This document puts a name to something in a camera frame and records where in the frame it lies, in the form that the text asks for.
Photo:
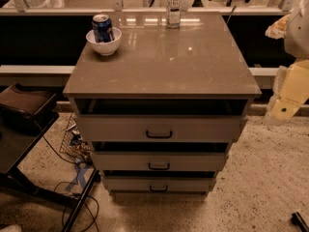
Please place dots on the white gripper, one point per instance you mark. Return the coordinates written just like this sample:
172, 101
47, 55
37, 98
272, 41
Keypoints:
297, 33

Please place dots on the blue pepsi can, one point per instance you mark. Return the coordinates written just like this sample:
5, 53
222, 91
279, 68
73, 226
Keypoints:
103, 29

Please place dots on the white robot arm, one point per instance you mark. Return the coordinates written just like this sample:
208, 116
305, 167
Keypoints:
296, 40

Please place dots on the white ceramic bowl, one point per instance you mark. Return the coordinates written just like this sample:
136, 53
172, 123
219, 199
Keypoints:
105, 49

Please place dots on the grey drawer cabinet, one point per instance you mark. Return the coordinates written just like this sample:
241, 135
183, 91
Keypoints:
194, 70

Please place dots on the black object on floor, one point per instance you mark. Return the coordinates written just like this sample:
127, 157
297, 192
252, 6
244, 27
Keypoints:
300, 222

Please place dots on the clear plastic water bottle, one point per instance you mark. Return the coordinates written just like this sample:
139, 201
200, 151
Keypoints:
173, 13

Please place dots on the black side table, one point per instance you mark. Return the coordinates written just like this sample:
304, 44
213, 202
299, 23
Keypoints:
25, 117

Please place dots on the top drawer with black handle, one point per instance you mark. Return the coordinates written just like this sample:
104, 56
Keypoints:
130, 128

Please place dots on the drawer with black handle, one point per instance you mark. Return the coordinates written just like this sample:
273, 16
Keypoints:
130, 128
158, 162
159, 184

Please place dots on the bottom drawer with black handle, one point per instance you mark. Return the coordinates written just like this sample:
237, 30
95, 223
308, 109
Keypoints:
159, 184

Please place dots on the middle drawer with black handle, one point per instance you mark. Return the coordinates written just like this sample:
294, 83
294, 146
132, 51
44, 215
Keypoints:
158, 162

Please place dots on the wire mesh basket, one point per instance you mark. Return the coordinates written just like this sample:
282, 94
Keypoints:
73, 146

